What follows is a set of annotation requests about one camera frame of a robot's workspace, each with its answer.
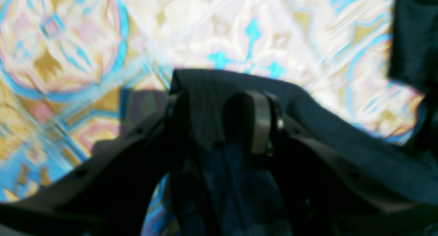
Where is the patterned tablecloth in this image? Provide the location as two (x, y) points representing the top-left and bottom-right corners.
(1, 0), (426, 236)

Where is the black t-shirt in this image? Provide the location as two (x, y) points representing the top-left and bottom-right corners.
(171, 0), (437, 236)

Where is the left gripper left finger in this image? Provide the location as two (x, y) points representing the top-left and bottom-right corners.
(1, 92), (188, 236)

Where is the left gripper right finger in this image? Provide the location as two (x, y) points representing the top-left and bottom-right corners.
(224, 91), (437, 236)

